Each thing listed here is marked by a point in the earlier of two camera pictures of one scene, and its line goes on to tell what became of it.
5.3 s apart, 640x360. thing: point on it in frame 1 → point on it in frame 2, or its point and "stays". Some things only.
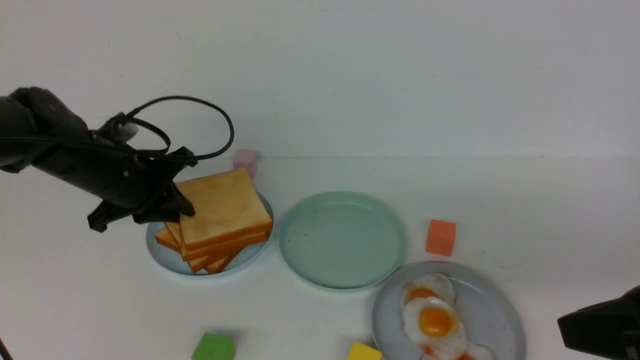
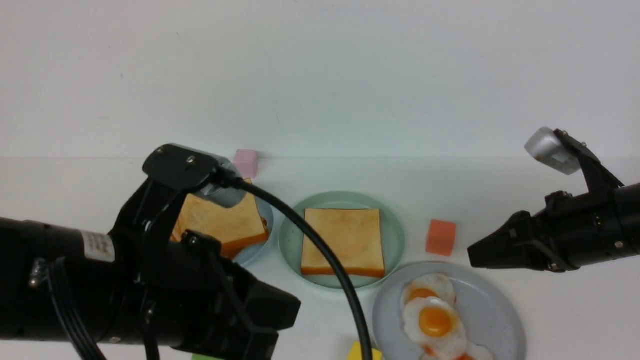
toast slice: x=226 y=205 → x=354 y=236
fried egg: x=435 y=328 stays
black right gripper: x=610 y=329 → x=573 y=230
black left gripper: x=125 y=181 → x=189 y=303
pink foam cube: x=247 y=158 stays
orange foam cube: x=440 y=237 stays
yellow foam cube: x=360 y=352 stays
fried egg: x=436 y=285 stays
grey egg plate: x=489 y=315 stays
